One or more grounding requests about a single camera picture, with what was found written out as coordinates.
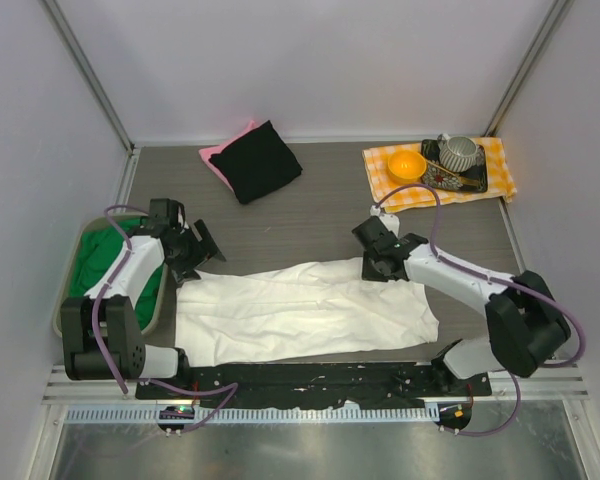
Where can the orange checkered cloth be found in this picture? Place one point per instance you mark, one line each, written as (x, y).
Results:
(501, 183)

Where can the green t-shirt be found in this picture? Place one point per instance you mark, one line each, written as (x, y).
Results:
(97, 252)

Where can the black patterned plate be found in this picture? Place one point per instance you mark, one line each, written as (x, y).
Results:
(472, 180)

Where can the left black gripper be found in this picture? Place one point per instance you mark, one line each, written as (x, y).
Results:
(196, 251)

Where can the slotted cable duct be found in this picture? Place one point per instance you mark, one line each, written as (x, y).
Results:
(176, 414)

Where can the folded black t-shirt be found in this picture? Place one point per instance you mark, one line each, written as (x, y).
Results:
(257, 164)

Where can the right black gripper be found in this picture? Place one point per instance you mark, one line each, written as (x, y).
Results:
(372, 270)

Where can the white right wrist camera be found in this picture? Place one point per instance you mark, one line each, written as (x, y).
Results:
(390, 221)

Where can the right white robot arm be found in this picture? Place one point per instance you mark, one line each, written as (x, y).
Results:
(524, 326)

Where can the white flower print t-shirt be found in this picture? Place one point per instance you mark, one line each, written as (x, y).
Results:
(310, 309)

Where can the orange bowl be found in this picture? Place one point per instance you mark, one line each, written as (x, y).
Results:
(406, 166)

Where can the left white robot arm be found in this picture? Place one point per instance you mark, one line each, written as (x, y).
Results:
(101, 337)

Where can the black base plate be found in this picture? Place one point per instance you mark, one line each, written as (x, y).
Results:
(318, 386)

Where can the striped grey cup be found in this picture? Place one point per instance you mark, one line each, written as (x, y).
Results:
(459, 153)

